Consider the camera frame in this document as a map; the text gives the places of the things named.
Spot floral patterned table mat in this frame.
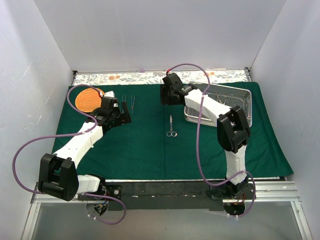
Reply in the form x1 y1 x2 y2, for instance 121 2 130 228
73 69 248 86

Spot steel tweezers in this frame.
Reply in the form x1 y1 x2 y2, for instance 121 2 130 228
121 94 127 103
130 95 136 113

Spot metal mesh instrument tray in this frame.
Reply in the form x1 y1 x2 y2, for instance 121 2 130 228
184 82 253 127

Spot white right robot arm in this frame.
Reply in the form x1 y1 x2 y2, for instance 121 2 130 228
160 73 251 199

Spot round woven bamboo tray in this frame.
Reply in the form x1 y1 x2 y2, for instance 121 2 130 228
75 88 104 113

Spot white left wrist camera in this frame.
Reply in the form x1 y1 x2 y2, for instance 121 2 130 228
99 91 115 99

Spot steel surgical scissors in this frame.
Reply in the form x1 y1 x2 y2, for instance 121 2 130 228
166 115 178 137

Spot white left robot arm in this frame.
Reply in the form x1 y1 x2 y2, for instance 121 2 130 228
38 91 132 201

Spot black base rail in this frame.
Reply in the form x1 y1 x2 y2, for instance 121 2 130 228
77 180 257 212

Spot green surgical cloth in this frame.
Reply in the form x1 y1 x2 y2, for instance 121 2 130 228
42 81 295 181

